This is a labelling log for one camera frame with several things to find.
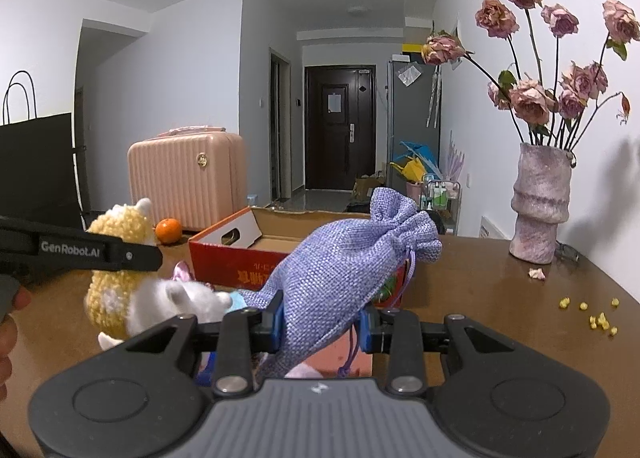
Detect pink beige sponge block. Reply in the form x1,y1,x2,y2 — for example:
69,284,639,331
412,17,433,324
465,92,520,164
288,334,372,379

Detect purple linen drawstring pouch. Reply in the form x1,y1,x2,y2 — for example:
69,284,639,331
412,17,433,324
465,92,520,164
259,187,442,382

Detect yellow white alpaca plush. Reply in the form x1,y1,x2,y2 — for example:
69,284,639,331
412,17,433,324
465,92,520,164
85,197,226,351

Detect light blue furry plush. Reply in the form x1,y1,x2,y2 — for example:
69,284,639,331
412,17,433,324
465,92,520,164
215,291,247,313

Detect blue handkerchief tissue pack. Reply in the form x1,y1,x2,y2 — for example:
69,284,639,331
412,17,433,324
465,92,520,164
194,352,216,388

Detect pink satin cloth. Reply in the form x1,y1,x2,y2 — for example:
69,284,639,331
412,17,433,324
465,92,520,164
171,261,194,283

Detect person left hand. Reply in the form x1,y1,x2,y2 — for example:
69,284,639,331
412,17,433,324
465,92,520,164
0,287,32,402

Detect black paper bag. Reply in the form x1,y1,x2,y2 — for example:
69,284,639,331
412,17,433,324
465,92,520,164
0,69,85,230

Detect red cardboard pumpkin box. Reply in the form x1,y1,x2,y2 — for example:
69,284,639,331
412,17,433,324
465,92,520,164
188,205,407,309

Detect orange fruit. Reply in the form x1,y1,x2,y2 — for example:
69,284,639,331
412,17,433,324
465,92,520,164
155,218,183,245

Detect cardboard box on floor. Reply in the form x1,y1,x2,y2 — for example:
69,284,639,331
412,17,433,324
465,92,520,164
352,174,386,203

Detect fallen rose petal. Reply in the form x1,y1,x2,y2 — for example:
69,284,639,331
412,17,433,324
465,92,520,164
528,269,546,281

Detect pink ribbed suitcase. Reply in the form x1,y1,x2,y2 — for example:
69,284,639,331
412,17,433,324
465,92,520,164
127,126,247,232

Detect yellow crumbs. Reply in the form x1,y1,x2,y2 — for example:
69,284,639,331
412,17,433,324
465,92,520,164
558,297,620,338

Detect black eyeglasses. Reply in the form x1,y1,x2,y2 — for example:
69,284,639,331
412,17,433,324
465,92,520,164
554,241,580,263

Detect purple ceramic vase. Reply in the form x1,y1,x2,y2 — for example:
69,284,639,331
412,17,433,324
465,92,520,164
510,143,573,265

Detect dark front door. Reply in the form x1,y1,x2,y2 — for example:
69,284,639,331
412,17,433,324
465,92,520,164
305,65,376,191

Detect grey refrigerator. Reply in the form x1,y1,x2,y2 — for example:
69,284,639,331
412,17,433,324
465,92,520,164
387,59,440,166

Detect dried pink roses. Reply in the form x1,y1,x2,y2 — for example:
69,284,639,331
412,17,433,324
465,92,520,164
421,0,639,153

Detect yellow box on refrigerator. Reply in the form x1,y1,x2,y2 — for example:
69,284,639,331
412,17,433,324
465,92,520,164
401,42,433,55

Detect white board against wall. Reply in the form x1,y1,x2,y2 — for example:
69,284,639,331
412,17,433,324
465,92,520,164
478,215,508,239

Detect wire trolley with bottles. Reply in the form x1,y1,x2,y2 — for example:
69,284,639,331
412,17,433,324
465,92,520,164
420,173,462,235

